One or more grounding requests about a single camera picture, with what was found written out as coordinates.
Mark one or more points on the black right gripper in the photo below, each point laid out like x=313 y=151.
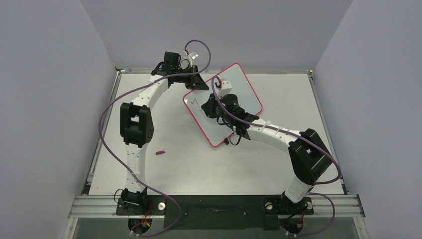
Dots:
x=208 y=107

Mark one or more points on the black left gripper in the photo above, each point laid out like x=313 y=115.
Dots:
x=200 y=84

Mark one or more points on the pink-framed whiteboard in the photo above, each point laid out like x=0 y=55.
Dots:
x=245 y=105

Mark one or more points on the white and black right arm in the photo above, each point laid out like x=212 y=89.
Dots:
x=308 y=154

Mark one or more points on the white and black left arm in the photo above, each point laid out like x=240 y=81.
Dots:
x=136 y=123

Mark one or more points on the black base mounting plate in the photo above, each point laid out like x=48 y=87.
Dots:
x=206 y=212

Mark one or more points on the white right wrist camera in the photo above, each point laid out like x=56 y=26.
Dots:
x=223 y=87

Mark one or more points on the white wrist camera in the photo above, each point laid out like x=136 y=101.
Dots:
x=223 y=87
x=187 y=61

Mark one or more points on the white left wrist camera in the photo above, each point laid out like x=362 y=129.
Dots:
x=187 y=61

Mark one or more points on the aluminium table edge rail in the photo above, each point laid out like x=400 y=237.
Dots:
x=106 y=206

